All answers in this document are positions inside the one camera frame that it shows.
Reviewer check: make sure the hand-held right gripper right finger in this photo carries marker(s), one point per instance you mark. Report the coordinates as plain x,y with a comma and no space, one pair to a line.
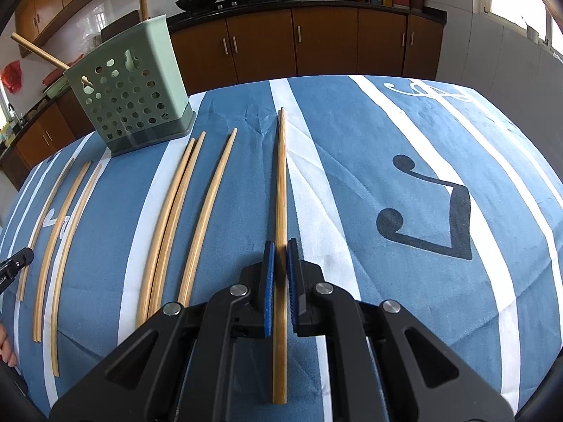
292,292

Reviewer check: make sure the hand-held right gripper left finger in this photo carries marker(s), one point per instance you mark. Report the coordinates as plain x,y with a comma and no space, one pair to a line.
268,292

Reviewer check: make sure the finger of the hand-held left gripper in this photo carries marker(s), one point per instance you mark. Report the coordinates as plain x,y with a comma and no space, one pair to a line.
20,261

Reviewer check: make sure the green perforated chopstick holder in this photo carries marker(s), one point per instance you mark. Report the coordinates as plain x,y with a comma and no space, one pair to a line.
151,44

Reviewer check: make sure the person's left hand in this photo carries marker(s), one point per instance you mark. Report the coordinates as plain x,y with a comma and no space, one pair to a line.
6,346

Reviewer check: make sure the wooden base cabinet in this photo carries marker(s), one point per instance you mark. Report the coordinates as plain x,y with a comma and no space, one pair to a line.
39,136
330,48

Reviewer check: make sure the blue striped tablecloth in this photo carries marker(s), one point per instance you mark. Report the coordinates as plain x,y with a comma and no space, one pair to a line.
352,162

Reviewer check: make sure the red plastic bag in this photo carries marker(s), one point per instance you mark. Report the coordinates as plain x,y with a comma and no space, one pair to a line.
11,75

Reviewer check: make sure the red basin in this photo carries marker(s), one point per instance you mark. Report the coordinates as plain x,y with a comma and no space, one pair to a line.
59,72

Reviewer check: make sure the dark brown board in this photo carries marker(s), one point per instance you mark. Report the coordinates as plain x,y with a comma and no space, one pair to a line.
118,26

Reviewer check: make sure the black kitchen countertop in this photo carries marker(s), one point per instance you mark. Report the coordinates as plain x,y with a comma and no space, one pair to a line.
308,3

